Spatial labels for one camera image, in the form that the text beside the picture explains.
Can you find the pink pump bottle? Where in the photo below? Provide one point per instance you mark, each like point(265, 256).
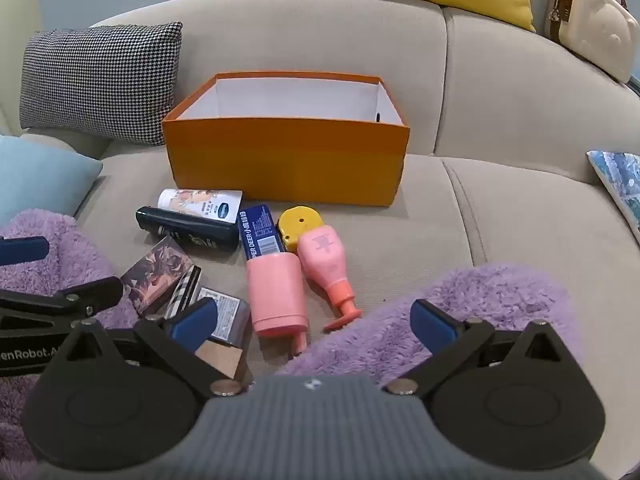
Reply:
point(325, 260)

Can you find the yellow round toy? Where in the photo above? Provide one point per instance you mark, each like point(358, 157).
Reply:
point(300, 220)

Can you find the blue rectangular box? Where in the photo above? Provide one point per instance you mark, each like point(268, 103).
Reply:
point(260, 232)

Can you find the plaid box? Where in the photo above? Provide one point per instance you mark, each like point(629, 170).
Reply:
point(182, 290)

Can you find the gold paper box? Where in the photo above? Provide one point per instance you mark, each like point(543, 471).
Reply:
point(222, 357)

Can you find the beige sofa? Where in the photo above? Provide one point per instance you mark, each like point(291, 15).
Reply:
point(500, 110)

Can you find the houndstooth pillow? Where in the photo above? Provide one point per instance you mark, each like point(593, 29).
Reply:
point(100, 80)

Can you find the dark shampoo bottle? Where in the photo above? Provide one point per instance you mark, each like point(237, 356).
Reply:
point(190, 232)

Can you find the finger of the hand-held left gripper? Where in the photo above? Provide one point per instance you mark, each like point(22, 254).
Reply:
point(22, 250)
point(95, 292)

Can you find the clear plastic box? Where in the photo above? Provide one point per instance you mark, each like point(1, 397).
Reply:
point(230, 315)

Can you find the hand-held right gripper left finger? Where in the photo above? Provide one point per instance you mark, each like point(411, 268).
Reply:
point(192, 322)

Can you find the illustrated card box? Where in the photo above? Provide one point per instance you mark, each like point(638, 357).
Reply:
point(155, 275)

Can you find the white lotion tube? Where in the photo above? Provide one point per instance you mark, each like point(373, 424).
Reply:
point(200, 202)

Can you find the purple fuzzy blanket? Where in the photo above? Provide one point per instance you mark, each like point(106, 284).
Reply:
point(500, 300)

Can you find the light blue pillow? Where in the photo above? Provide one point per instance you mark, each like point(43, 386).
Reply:
point(40, 180)

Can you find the blue patterned pillow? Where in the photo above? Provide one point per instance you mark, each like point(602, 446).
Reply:
point(622, 180)

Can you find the pink cylindrical bottle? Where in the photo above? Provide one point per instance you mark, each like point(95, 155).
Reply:
point(275, 290)

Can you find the cream mini suitcase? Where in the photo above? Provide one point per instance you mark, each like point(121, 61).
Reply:
point(595, 25)

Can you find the orange cardboard box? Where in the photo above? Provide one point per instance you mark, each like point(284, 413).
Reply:
point(285, 170)

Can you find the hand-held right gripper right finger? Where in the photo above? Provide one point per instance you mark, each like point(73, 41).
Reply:
point(432, 322)

